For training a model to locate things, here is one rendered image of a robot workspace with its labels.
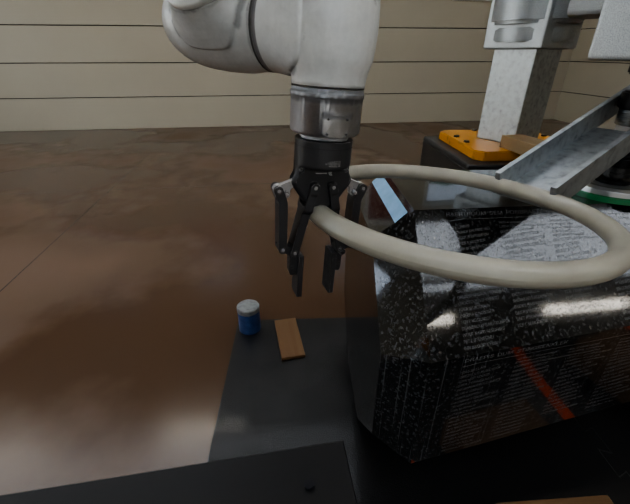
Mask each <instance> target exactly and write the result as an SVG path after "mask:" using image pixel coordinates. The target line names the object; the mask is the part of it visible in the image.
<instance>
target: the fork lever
mask: <svg viewBox="0 0 630 504"><path fill-rule="evenodd" d="M629 89H630V85H628V86H627V87H625V88H624V89H622V90H621V91H619V92H618V93H616V94H615V95H613V96H612V97H610V98H609V99H607V100H605V101H604V102H602V103H601V104H599V105H598V106H596V107H595V108H593V109H592V110H590V111H589V112H587V113H585V114H584V115H582V116H581V117H579V118H578V119H576V120H575V121H573V122H572V123H570V124H569V125H567V126H566V127H564V128H562V129H561V130H559V131H558V132H556V133H555V134H553V135H552V136H550V137H549V138H547V139H546V140H544V141H542V142H541V143H539V144H538V145H536V146H535V147H533V148H532V149H530V150H529V151H527V152H526V153H524V154H523V155H521V156H519V157H518V158H516V159H515V160H513V161H512V162H510V163H509V164H507V165H506V166H504V167H503V168H501V169H499V170H498V171H496V172H495V179H497V180H501V179H508V180H512V181H516V182H520V183H524V184H528V185H531V186H535V187H538V188H542V189H545V190H548V191H550V195H557V194H560V195H563V196H566V197H569V198H571V197H572V196H574V195H575V194H576V193H578V192H579V191H580V190H582V189H583V188H584V187H585V186H587V185H588V184H589V183H591V182H592V181H593V180H595V179H596V178H597V177H598V176H600V175H601V174H602V173H604V172H605V171H606V170H608V169H609V168H610V167H612V166H613V165H614V164H615V163H617V162H618V161H619V160H621V159H622V158H623V157H625V156H626V155H627V154H628V153H630V130H628V131H627V132H626V131H619V130H611V129H604V128H597V127H598V126H600V125H601V124H603V123H604V122H605V121H607V120H608V119H610V118H611V117H613V116H614V115H616V114H617V113H618V111H619V107H617V104H618V101H619V98H620V95H621V93H622V91H625V90H629ZM494 193H495V194H498V195H502V196H505V197H508V198H511V199H515V200H518V201H521V202H524V203H528V204H531V205H534V206H537V207H540V208H544V209H547V210H549V211H553V210H551V209H548V208H545V207H543V206H540V205H537V204H534V203H531V202H528V201H525V200H522V199H519V198H515V197H512V196H508V195H504V194H500V193H496V192H494Z"/></svg>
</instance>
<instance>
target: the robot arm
mask: <svg viewBox="0 0 630 504"><path fill-rule="evenodd" d="M379 18H380V0H163V5H162V22H163V27H164V30H165V32H166V35H167V37H168V38H169V40H170V42H171V43H172V44H173V46H174V47H175V48H176V49H177V50H178V51H179V52H180V53H182V54H183V55H184V56H185V57H187V58H189V59H190V60H192V61H194V62H196V63H198V64H200V65H203V66H206V67H209V68H212V69H217V70H222V71H228V72H236V73H247V74H259V73H265V72H272V73H280V74H284V75H287V76H291V84H292V85H291V89H290V94H291V106H290V129H291V130H292V131H293V132H296V133H299V134H296V135H295V144H294V168H293V171H292V173H291V175H290V178H289V179H288V180H286V181H283V182H281V183H278V182H273V183H272V184H271V189H272V192H273V194H274V197H275V245H276V247H277V249H278V251H279V253H280V254H287V269H288V271H289V273H290V275H292V289H293V291H294V293H295V295H296V297H300V296H302V282H303V266H304V255H303V254H302V252H301V251H300V248H301V245H302V241H303V238H304V235H305V231H306V228H307V224H308V221H309V217H310V214H312V212H313V208H314V206H318V205H325V206H327V207H328V208H330V209H331V210H332V211H334V212H336V213H337V214H339V211H340V204H339V197H340V196H341V195H342V193H343V192H344V191H345V189H346V188H347V192H348V196H347V202H346V209H345V217H344V218H346V219H348V220H351V221H353V222H355V223H357V224H358V220H359V214H360V207H361V201H362V198H363V196H364V194H365V192H366V190H367V186H366V185H365V184H364V183H362V182H361V181H359V180H353V179H351V176H350V174H349V166H350V161H351V152H352V143H353V140H352V139H351V138H349V137H354V136H356V135H358V134H359V130H360V122H361V113H362V105H363V100H364V89H365V84H366V79H367V76H368V73H369V70H370V68H371V66H372V63H373V59H374V54H375V50H376V43H377V37H378V29H379ZM292 188H294V189H295V191H296V192H297V194H298V195H299V199H298V203H297V205H298V207H297V211H296V215H295V218H294V222H293V226H292V229H291V233H290V236H289V240H288V243H287V231H288V202H287V198H288V197H289V196H290V190H291V189H292ZM339 215H340V214H339ZM329 236H330V235H329ZM330 243H331V245H332V246H330V245H325V255H324V266H323V277H322V284H323V286H324V287H325V289H326V291H327V292H328V293H332V292H333V284H334V275H335V270H339V268H340V263H341V255H343V254H345V249H346V248H348V247H349V246H347V245H345V244H343V243H342V242H340V241H338V240H336V239H334V238H333V237H331V236H330ZM349 248H351V247H349Z"/></svg>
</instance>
